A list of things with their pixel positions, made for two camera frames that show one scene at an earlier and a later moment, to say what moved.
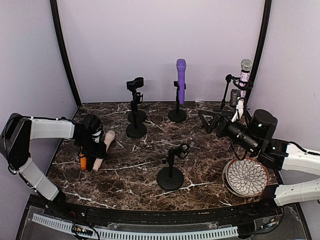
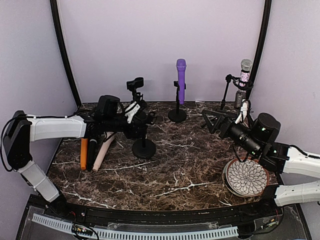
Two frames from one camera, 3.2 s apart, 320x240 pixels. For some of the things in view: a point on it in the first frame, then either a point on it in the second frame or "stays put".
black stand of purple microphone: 177,115 stays put
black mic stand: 132,85 stays put
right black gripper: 218,117 stays put
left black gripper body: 92,150 → 129,133
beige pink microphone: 108,139 stays put
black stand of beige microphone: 171,178 → 145,148
